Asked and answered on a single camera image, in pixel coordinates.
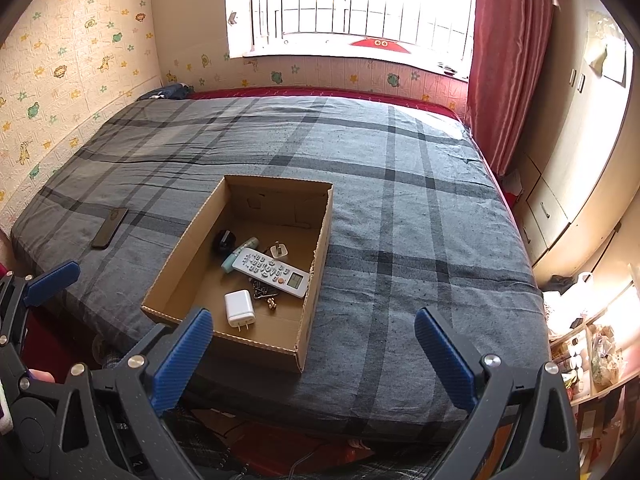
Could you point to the metal keyring with beads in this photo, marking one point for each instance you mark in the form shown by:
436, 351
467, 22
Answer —
263, 291

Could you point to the large white charger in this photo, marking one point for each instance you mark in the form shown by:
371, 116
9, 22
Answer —
239, 309

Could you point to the wooden shelf with clutter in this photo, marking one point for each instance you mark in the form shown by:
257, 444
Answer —
599, 362

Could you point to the small white plug adapter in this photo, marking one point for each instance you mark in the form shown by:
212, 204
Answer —
279, 251

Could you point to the black cylindrical speaker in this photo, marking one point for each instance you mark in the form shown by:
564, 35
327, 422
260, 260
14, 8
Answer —
223, 243

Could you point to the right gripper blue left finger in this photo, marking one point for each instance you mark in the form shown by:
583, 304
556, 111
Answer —
150, 380

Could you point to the person left hand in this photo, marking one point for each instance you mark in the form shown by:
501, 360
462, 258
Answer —
41, 376

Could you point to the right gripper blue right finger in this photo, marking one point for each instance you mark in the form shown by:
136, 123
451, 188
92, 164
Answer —
482, 386

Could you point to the grey plaid bed sheet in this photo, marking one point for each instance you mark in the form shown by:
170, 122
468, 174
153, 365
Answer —
417, 222

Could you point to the black smartphone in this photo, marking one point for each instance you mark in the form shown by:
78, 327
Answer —
109, 227

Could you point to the dark blue cloth bundle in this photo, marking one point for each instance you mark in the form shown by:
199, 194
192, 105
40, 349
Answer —
177, 91

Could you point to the red curtain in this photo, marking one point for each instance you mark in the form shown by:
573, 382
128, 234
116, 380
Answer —
509, 43

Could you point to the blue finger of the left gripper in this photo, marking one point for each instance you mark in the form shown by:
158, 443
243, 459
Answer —
18, 295

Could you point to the brown cardboard box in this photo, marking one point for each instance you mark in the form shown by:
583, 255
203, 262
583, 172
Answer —
297, 213

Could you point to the mint green tube bottle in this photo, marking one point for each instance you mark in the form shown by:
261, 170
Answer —
227, 265

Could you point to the white remote control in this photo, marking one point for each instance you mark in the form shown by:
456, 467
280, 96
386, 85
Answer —
277, 274

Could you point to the cream wardrobe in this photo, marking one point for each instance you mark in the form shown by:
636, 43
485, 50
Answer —
577, 148

